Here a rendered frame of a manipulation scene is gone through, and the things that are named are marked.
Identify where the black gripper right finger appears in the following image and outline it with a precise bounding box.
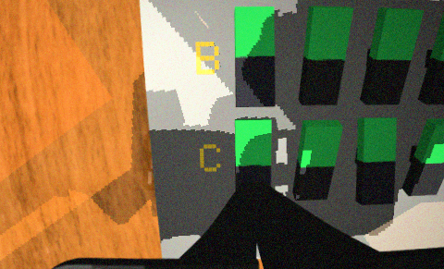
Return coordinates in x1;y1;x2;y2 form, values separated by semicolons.
253;182;444;269

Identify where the grey switch panel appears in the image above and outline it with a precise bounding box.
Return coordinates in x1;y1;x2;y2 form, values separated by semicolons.
140;0;444;259

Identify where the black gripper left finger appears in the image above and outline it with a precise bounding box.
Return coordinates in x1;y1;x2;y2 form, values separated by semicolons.
53;182;260;269

